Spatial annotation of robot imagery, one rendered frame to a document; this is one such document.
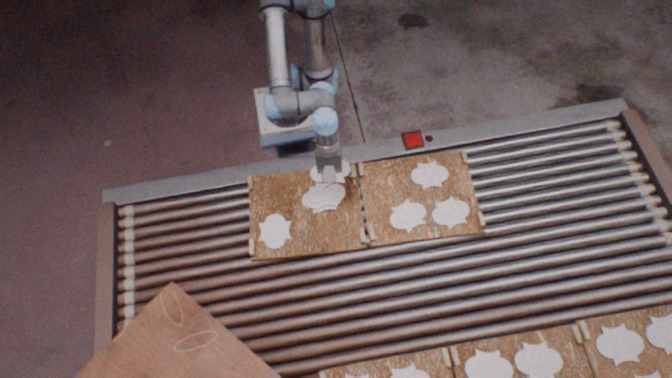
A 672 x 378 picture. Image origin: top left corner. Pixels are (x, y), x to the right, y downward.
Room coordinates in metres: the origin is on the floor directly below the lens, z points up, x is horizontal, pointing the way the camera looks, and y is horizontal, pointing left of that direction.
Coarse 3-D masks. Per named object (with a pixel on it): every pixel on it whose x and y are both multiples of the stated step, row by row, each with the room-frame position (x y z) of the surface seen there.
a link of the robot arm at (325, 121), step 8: (320, 112) 1.12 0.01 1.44; (328, 112) 1.11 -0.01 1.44; (320, 120) 1.09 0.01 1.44; (328, 120) 1.08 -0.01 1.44; (336, 120) 1.09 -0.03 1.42; (320, 128) 1.07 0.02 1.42; (328, 128) 1.07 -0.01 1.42; (336, 128) 1.08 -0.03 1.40; (320, 136) 1.07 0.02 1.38; (328, 136) 1.06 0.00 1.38; (336, 136) 1.08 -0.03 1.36; (320, 144) 1.07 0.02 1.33; (328, 144) 1.06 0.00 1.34
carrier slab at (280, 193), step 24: (264, 192) 1.16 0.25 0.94; (288, 192) 1.15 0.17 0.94; (264, 216) 1.06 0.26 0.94; (288, 216) 1.05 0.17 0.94; (312, 216) 1.04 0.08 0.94; (336, 216) 1.03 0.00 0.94; (360, 216) 1.02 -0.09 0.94; (288, 240) 0.95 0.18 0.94; (312, 240) 0.94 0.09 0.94; (336, 240) 0.93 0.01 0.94
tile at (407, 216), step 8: (392, 208) 1.03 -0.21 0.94; (400, 208) 1.03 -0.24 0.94; (408, 208) 1.02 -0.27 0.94; (416, 208) 1.02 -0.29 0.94; (424, 208) 1.02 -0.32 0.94; (392, 216) 1.00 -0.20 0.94; (400, 216) 0.99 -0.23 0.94; (408, 216) 0.99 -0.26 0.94; (416, 216) 0.99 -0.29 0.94; (424, 216) 0.99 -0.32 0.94; (392, 224) 0.97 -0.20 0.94; (400, 224) 0.96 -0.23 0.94; (408, 224) 0.96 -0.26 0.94; (416, 224) 0.95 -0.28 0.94; (424, 224) 0.95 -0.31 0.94; (408, 232) 0.93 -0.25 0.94
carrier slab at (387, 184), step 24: (384, 168) 1.21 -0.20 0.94; (408, 168) 1.20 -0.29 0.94; (456, 168) 1.17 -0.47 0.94; (384, 192) 1.10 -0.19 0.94; (408, 192) 1.09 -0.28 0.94; (432, 192) 1.08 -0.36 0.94; (456, 192) 1.07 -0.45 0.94; (384, 216) 1.00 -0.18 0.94; (384, 240) 0.91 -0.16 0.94; (408, 240) 0.90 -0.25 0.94
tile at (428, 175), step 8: (416, 168) 1.19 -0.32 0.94; (424, 168) 1.18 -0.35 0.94; (432, 168) 1.18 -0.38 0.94; (440, 168) 1.18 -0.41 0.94; (416, 176) 1.15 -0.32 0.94; (424, 176) 1.15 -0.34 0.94; (432, 176) 1.15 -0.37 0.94; (440, 176) 1.14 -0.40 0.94; (424, 184) 1.12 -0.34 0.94; (432, 184) 1.11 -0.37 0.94; (440, 184) 1.11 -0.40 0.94
